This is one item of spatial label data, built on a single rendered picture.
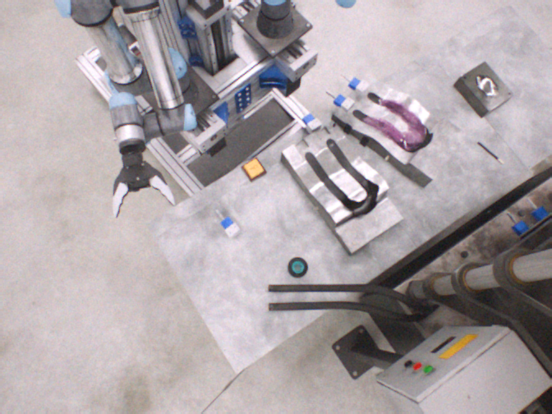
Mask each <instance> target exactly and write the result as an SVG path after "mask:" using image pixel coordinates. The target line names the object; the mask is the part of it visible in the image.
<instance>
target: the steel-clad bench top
mask: <svg viewBox="0 0 552 414"><path fill-rule="evenodd" d="M482 62H486V63H487V64H488V65H489V66H491V67H492V69H493V71H494V72H495V73H496V74H497V75H498V76H499V78H500V79H501V80H502V81H503V82H504V84H506V85H507V86H508V88H509V89H510V90H511V91H512V92H513V93H514V96H513V97H512V98H511V99H510V100H508V101H506V102H505V104H503V105H502V106H500V107H499V108H497V109H495V110H494V111H493V112H491V113H488V114H487V115H485V116H484V117H483V118H481V117H480V116H479V115H478V114H477V113H476V111H475V110H474V109H473V108H472V107H471V106H470V105H469V104H468V102H467V101H466V100H465V99H464V98H463V97H462V95H461V94H460V93H459V92H458V90H457V89H456V88H454V86H453V84H454V82H455V81H457V80H458V78H459V77H460V76H462V75H464V74H465V73H467V72H469V70H471V69H472V68H474V67H476V66H478V65H479V64H481V63H482ZM380 82H381V83H383V84H384V85H386V86H388V87H390V88H392V90H396V91H399V92H402V93H404V94H408V95H410V96H412V97H413V98H414V99H415V100H416V101H417V102H418V103H419V104H420V105H421V106H422V107H423V108H424V109H425V110H426V111H427V112H428V113H429V114H431V115H432V116H433V117H435V118H437V119H439V120H441V119H442V118H444V117H445V118H446V119H448V121H449V122H451V123H452V124H453V125H455V126H457V127H459V128H460V129H462V130H463V131H465V132H466V133H467V135H466V138H465V139H464V140H463V142H462V143H461V144H460V146H458V148H457V149H456V150H455V152H453V154H452V156H451V157H450V158H449V160H448V161H447V163H446V164H445V165H444V166H443V167H442V170H441V171H440V172H439V174H438V175H436V176H435V178H434V179H433V180H432V181H431V182H430V183H429V184H428V185H426V187H425V188H423V187H422V186H420V185H419V184H418V183H416V182H415V181H413V180H412V179H411V178H410V177H409V176H407V175H406V174H403V173H402V172H400V171H399V170H398V168H396V167H395V166H393V165H392V164H391V163H390V162H387V161H385V160H384V159H383V158H382V157H380V156H379V155H378V154H377V153H376V152H375V151H374V150H372V149H370V148H369V147H367V146H366V147H364V146H362V145H361V144H360V141H359V140H358V139H357V138H354V136H353V135H351V134H350V133H349V134H347V133H346V132H344V131H343V130H344V129H343V128H341V127H340V126H338V125H337V124H336V123H335V124H336V126H337V127H338V128H340V130H341V131H342V132H343V134H344V135H345V136H346V139H347V140H348V142H349V143H350V144H351V146H352V148H353V149H354V150H355V151H356V152H357V153H358V155H359V156H360V157H361V159H362V160H363V161H364V162H365V163H367V164H368V165H369V166H370V167H371V168H373V169H374V170H375V171H376V172H377V173H378V174H379V175H380V176H381V177H382V178H383V179H384V181H385V182H386V184H387V185H389V190H388V191H387V192H386V196H387V197H388V198H389V199H390V200H391V202H392V203H393V205H394V206H395V208H396V209H397V210H398V212H399V213H400V214H401V215H402V220H401V221H399V222H398V223H396V224H395V225H393V226H392V227H391V228H389V229H387V230H385V231H384V232H382V233H381V234H380V235H379V236H378V237H376V238H375V239H374V240H372V241H369V242H368V243H366V244H365V245H364V246H362V247H361V248H359V249H358V251H355V252H354V253H352V254H351V255H348V253H347V252H346V251H345V249H344V247H343V245H342V244H341V243H340V241H338V239H337V238H336V237H335V236H334V233H333V232H332V230H331V229H330V228H329V226H328V224H327V223H326V222H325V221H324V220H323V219H322V217H321V216H320V214H319V212H318V211H317V210H316V211H314V210H313V209H314V208H315V207H314V205H313V204H312V203H311V200H310V199H309V197H308V196H306V194H305V193H304V191H303V190H302V189H301V188H300V185H299V184H298V182H297V181H296V179H295V178H294V176H293V175H291V173H290V172H289V171H288V169H287V167H286V166H285V164H284V163H283V161H282V160H281V157H282V151H283V150H285V149H286V148H287V147H289V146H291V145H295V144H297V143H298V142H300V141H302V139H303V137H305V136H308V135H309V134H310V132H309V131H307V130H306V126H305V127H303V128H302V129H301V130H299V131H297V132H295V133H294V134H292V135H290V136H288V137H287V139H285V140H283V141H281V142H279V143H278V144H276V145H274V146H272V147H271V148H269V149H267V150H266V151H264V152H263V153H261V154H259V155H258V156H256V158H257V159H258V160H259V161H260V162H261V163H262V165H263V166H264V168H265V170H266V172H267V173H266V174H265V175H264V176H262V177H259V178H258V179H256V180H254V181H253V182H251V181H250V180H249V179H248V177H247V176H246V174H245V173H244V172H243V171H242V169H241V166H242V165H241V166H240V167H238V168H236V170H234V171H232V172H230V173H229V174H227V175H225V176H223V177H221V178H220V179H218V180H217V181H216V182H213V183H212V184H209V185H208V186H207V187H206V188H205V189H203V190H201V191H199V192H197V193H196V194H194V195H192V196H190V197H188V198H187V199H185V200H184V201H183V202H182V203H181V204H178V205H176V206H174V207H172V208H171V209H170V210H168V211H166V212H165V213H163V214H161V215H159V216H157V217H156V218H155V219H153V220H152V221H150V222H149V223H146V224H145V225H147V227H148V229H149V230H150V231H151V233H152V236H153V237H154V239H155V241H156V242H157V244H158V245H159V248H160V249H161V251H162V253H164V255H165V257H166V258H167V260H168V262H169V264H170V265H171V267H172V270H173V271H174V273H175V274H176V276H177V277H178V278H179V279H180V281H181V282H182V286H183V287H184V288H185V290H186V292H187V294H188V295H189V297H190V299H191V301H192V303H193V304H194V306H195V307H196V308H197V310H198V311H199V312H200V315H201V317H202V319H203V320H204V322H205V323H206V325H207V327H208V328H209V331H210V332H211V333H212V334H213V336H214V338H215V340H216V341H217V343H218V345H219V346H220V349H221V350H222V352H223V354H224V356H225V357H226V358H227V359H228V360H229V362H230V364H231V366H232V368H233V369H234V371H235V373H236V374H237V373H239V372H240V371H242V370H244V369H245V368H247V367H248V366H250V365H251V363H252V362H254V361H256V360H257V359H260V358H261V357H262V356H263V355H265V354H266V353H268V352H269V351H271V350H272V349H274V347H277V346H278V345H279V344H280V343H282V342H283V341H285V340H286V339H288V338H289V337H291V336H292V335H294V334H296V333H297V332H298V330H300V329H302V328H303V327H305V326H306V325H307V324H309V323H311V322H312V321H314V320H315V319H317V318H318V317H320V316H321V315H322V314H323V313H325V312H326V311H328V310H266V309H265V305H266V303H288V302H320V301H343V300H344V299H346V297H348V296H349V295H350V294H352V292H266V291H265V287H266V285H302V284H367V283H368V282H369V281H370V280H371V279H373V278H375V277H376V276H378V275H379V274H381V273H383V272H384V271H385V270H386V269H389V268H390V267H392V265H394V264H395V263H396V262H398V261H399V260H401V259H402V258H403V257H405V256H407V255H409V254H410V253H412V252H413V251H414V250H415V249H416V248H417V247H418V246H421V245H422V244H424V243H425V242H427V241H429V240H430V239H431V238H432V237H434V236H435V235H437V233H439V232H441V231H442V230H444V229H445V228H446V227H447V226H449V225H450V224H452V223H455V222H456V221H457V220H459V219H460V218H461V217H462V216H463V215H464V214H466V213H467V212H469V211H470V210H473V209H474V208H475V207H477V206H478V205H480V204H481V203H482V201H484V200H486V199H487V198H490V197H491V196H492V195H493V194H495V193H496V192H498V191H500V190H501V189H502V188H504V187H505V186H507V185H508V184H509V183H510V182H512V181H513V180H515V179H516V178H518V177H519V176H521V175H522V174H524V173H526V172H527V171H528V170H530V168H532V167H533V166H535V165H536V164H537V163H539V162H541V161H542V160H544V159H545V158H547V157H548V156H550V155H551V154H552V50H551V49H550V48H549V47H548V46H547V44H546V43H545V42H544V41H543V40H541V39H540V38H539V37H538V36H537V34H536V33H535V31H534V30H533V29H532V28H531V27H530V26H529V25H528V24H527V23H526V22H524V21H523V20H522V18H521V17H520V16H519V15H518V14H517V13H516V12H515V11H514V10H513V9H512V8H511V6H510V5H509V4H506V5H504V6H503V7H501V8H500V9H498V10H496V11H494V12H492V13H490V14H489V15H488V16H485V17H484V18H482V19H481V20H480V21H478V22H477V23H475V24H473V25H471V26H469V27H468V28H466V29H465V30H463V31H461V32H460V33H458V34H455V35H454V36H453V37H452V38H451V39H449V40H447V41H445V42H444V43H442V44H441V45H438V46H436V47H435V48H433V49H431V50H430V51H429V52H427V53H425V55H424V54H423V56H420V57H419V58H418V59H416V60H414V61H413V62H410V63H409V64H407V65H405V66H404V67H401V68H400V69H398V70H397V71H395V72H394V73H393V74H392V75H390V76H387V77H385V78H384V79H383V80H381V81H380ZM478 142H480V143H481V144H483V146H485V147H486V148H487V149H488V150H490V151H491V152H493V154H494V155H495V156H496V157H498V158H499V159H500V160H502V161H503V162H504V163H501V162H500V161H498V160H497V159H496V158H495V157H493V156H492V155H491V154H488V152H487V151H486V150H485V149H483V148H482V147H481V146H480V145H478V144H477V143H478ZM248 162H250V161H248ZM248 162H247V163H248ZM244 164H246V163H244ZM244 164H243V165H244ZM205 206H206V207H205ZM216 209H218V210H219V212H220V213H221V214H222V215H223V217H224V218H226V217H228V216H229V217H230V219H231V220H232V221H233V223H235V224H236V225H237V226H238V227H239V228H240V232H239V234H238V235H237V236H235V237H234V238H233V239H231V238H230V237H229V236H228V235H227V234H226V232H225V229H224V228H223V227H222V225H221V224H220V223H221V222H222V219H221V217H220V216H219V215H218V213H217V212H216V211H215V210H216ZM295 257H301V258H302V259H304V260H305V261H306V263H308V271H306V274H305V275H304V276H302V277H301V278H294V277H293V276H291V275H290V274H289V273H288V262H289V261H290V259H293V258H295Z"/></svg>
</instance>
